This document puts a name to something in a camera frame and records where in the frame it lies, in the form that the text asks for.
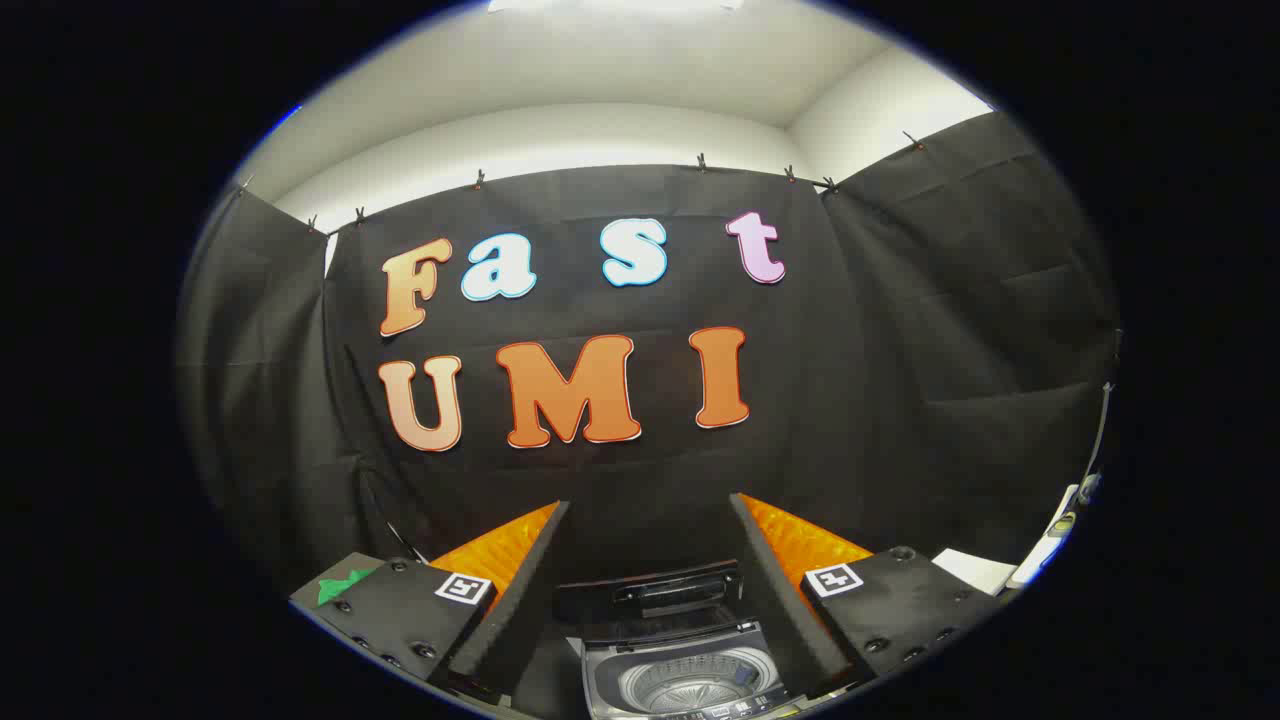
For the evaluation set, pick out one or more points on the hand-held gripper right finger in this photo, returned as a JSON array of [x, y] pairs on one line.
[[775, 590]]

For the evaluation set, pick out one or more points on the row of backdrop clips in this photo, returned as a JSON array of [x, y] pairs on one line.
[[479, 181]]

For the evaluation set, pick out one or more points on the grey top-load washing machine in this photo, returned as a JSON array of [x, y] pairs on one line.
[[690, 680]]

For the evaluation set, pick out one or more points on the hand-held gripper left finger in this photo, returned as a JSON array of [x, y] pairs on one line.
[[520, 600]]

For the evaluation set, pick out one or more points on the green polo shirt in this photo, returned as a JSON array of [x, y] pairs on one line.
[[345, 587]]

